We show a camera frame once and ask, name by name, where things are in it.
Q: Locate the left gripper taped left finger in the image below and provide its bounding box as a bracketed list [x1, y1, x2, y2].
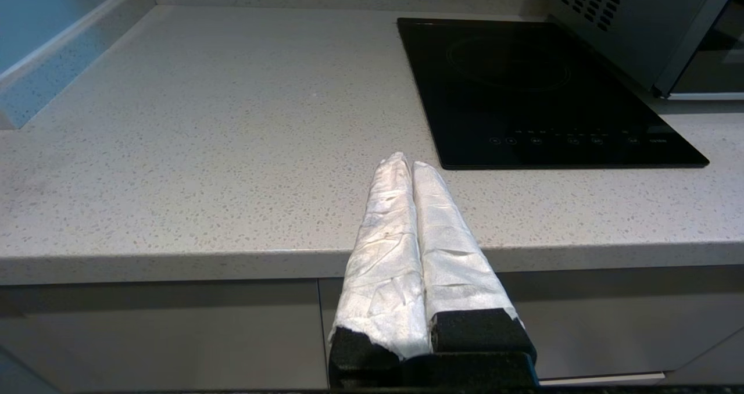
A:
[328, 152, 432, 388]

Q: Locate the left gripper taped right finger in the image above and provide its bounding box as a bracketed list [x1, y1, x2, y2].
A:
[413, 161, 538, 361]

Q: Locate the dark glass microwave door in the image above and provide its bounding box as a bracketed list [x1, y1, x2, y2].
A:
[652, 0, 744, 101]

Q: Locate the silver microwave oven body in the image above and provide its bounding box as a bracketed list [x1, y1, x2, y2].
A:
[549, 0, 728, 94]

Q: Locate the black induction cooktop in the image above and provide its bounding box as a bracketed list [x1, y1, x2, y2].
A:
[397, 17, 710, 170]

